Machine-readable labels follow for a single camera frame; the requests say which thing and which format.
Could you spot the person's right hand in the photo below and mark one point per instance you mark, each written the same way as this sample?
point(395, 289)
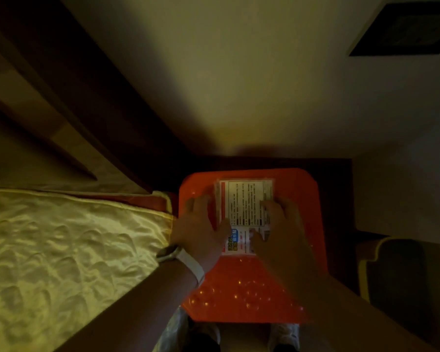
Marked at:
point(286, 245)

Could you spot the person's left hand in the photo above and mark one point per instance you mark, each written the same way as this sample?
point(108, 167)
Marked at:
point(196, 234)

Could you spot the person's right thumb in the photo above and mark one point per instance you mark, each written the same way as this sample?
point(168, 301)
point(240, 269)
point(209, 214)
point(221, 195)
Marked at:
point(257, 241)

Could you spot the person's left thumb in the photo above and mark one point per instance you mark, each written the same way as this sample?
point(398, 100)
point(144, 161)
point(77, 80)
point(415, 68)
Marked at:
point(224, 230)

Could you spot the white printed packet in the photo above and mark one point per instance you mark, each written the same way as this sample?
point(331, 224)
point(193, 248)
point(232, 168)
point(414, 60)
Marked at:
point(242, 201)

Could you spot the person's right forearm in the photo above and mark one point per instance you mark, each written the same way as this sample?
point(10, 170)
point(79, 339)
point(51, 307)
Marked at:
point(352, 318)

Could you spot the person's left forearm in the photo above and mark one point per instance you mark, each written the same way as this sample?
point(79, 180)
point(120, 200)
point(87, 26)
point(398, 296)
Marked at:
point(139, 311)

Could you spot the orange plastic stool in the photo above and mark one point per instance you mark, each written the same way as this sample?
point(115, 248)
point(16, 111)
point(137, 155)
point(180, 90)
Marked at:
point(249, 289)

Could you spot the white wristwatch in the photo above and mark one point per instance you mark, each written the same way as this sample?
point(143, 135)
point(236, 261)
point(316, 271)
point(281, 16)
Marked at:
point(185, 260)

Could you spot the red bed base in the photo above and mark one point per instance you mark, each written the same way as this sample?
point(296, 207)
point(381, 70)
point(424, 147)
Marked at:
point(143, 201)

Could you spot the white right shoe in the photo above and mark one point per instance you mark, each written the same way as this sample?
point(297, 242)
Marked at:
point(284, 337)

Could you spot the white shoe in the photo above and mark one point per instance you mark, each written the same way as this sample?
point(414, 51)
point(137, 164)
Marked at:
point(207, 335)
point(284, 337)

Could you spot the white left shoe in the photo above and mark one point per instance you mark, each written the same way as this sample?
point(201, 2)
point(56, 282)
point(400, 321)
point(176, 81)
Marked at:
point(207, 335)

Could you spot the light patterned garment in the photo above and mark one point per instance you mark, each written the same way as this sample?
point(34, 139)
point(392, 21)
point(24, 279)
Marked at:
point(172, 333)

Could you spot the dark bag with yellow trim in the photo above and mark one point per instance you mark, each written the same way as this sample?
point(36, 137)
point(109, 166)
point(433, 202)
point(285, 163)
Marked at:
point(403, 282)

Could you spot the cream quilted mattress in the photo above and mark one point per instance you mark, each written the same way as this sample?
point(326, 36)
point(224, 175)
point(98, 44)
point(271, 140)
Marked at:
point(58, 260)

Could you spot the dark wooden headboard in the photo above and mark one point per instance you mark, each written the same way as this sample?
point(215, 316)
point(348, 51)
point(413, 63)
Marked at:
point(95, 98)

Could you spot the dark framed wall panel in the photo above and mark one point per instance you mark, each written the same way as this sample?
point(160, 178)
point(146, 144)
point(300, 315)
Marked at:
point(403, 31)

